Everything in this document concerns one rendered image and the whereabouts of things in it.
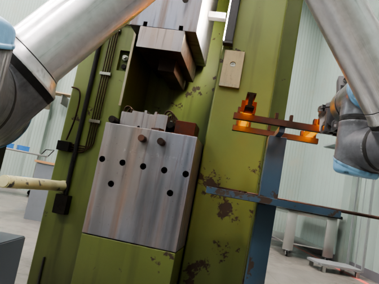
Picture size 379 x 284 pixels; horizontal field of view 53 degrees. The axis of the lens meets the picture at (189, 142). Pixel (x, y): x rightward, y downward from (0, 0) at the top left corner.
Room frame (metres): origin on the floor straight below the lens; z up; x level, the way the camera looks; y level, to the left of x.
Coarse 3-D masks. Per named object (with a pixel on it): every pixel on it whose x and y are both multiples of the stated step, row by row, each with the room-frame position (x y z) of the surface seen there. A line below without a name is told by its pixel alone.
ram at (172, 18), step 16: (160, 0) 1.56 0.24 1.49; (176, 0) 1.55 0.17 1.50; (192, 0) 1.54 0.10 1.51; (208, 0) 1.66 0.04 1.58; (144, 16) 1.57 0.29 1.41; (160, 16) 1.56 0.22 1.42; (176, 16) 1.55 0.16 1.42; (192, 16) 1.53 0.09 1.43; (208, 16) 1.72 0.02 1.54; (224, 16) 1.70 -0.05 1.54; (192, 32) 1.54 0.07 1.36; (208, 32) 1.82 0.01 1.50; (192, 48) 1.72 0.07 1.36; (208, 48) 1.92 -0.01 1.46
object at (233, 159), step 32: (256, 0) 1.63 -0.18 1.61; (256, 32) 1.63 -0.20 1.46; (256, 64) 1.62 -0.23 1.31; (224, 96) 1.64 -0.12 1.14; (256, 96) 1.62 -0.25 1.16; (224, 128) 1.64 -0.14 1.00; (224, 160) 1.63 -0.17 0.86; (256, 160) 1.61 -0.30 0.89; (256, 192) 1.61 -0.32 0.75; (192, 224) 1.65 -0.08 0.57; (224, 224) 1.63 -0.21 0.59; (192, 256) 1.64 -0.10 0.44; (224, 256) 1.62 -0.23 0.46
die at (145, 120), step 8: (128, 112) 1.56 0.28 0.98; (136, 112) 1.56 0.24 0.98; (144, 112) 1.55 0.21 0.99; (120, 120) 1.57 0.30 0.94; (128, 120) 1.56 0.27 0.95; (136, 120) 1.56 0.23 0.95; (144, 120) 1.55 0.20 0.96; (152, 120) 1.55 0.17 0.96; (160, 120) 1.54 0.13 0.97; (168, 120) 1.56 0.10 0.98; (168, 128) 1.59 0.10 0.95
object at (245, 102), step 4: (248, 92) 1.05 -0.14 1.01; (252, 92) 1.05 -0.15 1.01; (248, 96) 1.08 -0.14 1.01; (252, 96) 1.05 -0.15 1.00; (244, 100) 1.13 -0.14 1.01; (248, 100) 1.07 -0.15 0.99; (252, 100) 1.05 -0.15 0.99; (244, 104) 1.13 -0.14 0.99; (248, 104) 1.05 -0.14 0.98; (252, 104) 1.13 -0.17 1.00; (256, 104) 1.13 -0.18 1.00; (244, 108) 1.08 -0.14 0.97; (248, 108) 1.07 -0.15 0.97; (252, 108) 1.06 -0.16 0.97; (244, 112) 1.12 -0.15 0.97; (248, 112) 1.11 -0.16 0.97; (252, 112) 1.10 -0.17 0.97; (240, 124) 1.37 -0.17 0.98; (244, 124) 1.35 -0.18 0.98
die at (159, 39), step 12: (144, 36) 1.56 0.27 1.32; (156, 36) 1.56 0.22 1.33; (168, 36) 1.55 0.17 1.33; (180, 36) 1.54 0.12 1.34; (144, 48) 1.58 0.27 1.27; (156, 48) 1.55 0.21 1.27; (168, 48) 1.55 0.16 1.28; (180, 48) 1.54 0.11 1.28; (156, 60) 1.71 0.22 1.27; (180, 60) 1.64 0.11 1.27; (192, 60) 1.82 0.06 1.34; (156, 72) 1.89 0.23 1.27; (192, 72) 1.88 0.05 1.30
